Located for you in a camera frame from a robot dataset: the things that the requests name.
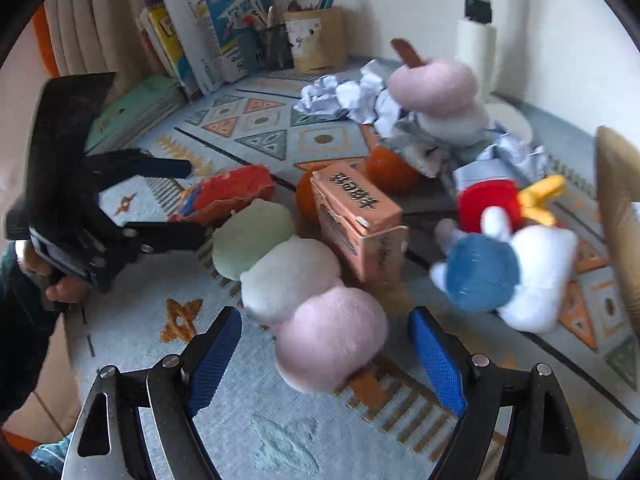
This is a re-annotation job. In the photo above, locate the orange small carton box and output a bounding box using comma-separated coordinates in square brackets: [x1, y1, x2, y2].
[310, 162, 409, 283]

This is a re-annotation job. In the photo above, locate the orange tangerine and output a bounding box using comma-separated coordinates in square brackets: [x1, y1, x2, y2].
[295, 170, 319, 226]
[364, 145, 420, 195]

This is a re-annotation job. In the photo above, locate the blue cover book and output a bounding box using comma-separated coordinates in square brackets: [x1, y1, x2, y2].
[198, 0, 272, 82]

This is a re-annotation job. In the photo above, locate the green flat book stack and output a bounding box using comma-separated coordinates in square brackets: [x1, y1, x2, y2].
[85, 75, 186, 155]

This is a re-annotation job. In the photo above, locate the three-ball plush dango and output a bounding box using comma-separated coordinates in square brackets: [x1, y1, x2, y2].
[212, 198, 388, 393]

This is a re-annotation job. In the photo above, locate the row of upright books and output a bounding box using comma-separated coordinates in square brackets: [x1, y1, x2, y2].
[138, 0, 175, 77]

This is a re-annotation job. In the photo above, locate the person's left hand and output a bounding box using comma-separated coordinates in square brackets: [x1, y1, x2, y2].
[16, 238, 94, 306]

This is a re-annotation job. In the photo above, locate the red fish plush pouch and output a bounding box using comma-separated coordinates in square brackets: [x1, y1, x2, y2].
[168, 165, 274, 226]

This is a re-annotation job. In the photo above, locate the black mesh pen cup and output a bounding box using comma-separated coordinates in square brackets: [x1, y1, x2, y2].
[262, 24, 294, 70]

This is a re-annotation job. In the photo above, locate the brown ribbed bowl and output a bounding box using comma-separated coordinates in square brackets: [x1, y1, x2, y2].
[596, 126, 640, 336]

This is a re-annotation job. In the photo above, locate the orange tangerine back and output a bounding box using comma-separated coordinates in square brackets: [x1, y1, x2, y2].
[364, 145, 420, 195]

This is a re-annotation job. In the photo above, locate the pink white plush stack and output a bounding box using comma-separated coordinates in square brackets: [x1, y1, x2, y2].
[387, 38, 489, 148]

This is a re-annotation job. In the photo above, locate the person's left forearm sleeve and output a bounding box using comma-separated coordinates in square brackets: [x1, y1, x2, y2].
[0, 242, 58, 424]

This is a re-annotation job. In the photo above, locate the yellow book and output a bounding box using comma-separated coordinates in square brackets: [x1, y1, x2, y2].
[146, 4, 200, 101]

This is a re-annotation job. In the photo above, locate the beige curtain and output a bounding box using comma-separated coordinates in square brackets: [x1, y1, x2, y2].
[32, 0, 164, 96]

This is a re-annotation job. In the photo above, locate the white desk lamp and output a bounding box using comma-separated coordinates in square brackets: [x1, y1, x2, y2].
[456, 0, 534, 143]

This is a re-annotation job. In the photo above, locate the orange tangerine front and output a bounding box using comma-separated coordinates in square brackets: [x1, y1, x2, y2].
[295, 170, 319, 226]

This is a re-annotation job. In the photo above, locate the white blue duck plush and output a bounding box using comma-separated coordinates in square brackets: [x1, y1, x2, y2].
[430, 176, 578, 334]

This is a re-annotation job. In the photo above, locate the patterned woven table mat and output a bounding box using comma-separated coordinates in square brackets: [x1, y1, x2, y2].
[65, 75, 639, 479]

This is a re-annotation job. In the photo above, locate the paper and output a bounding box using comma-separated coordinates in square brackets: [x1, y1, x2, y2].
[294, 60, 402, 136]
[383, 114, 549, 192]

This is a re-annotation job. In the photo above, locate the brown paper pen holder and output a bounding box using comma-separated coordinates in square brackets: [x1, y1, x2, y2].
[284, 6, 348, 74]

